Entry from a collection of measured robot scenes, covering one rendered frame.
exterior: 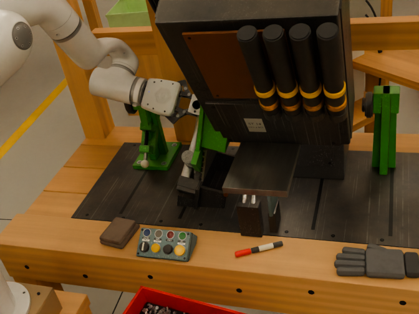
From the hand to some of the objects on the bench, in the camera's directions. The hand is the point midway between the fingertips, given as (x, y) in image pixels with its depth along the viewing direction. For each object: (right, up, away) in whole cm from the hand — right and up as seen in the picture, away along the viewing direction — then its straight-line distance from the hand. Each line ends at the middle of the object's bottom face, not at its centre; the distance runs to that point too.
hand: (195, 106), depth 152 cm
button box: (-7, -43, -2) cm, 44 cm away
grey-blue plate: (+23, -33, -2) cm, 40 cm away
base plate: (+19, -25, +14) cm, 34 cm away
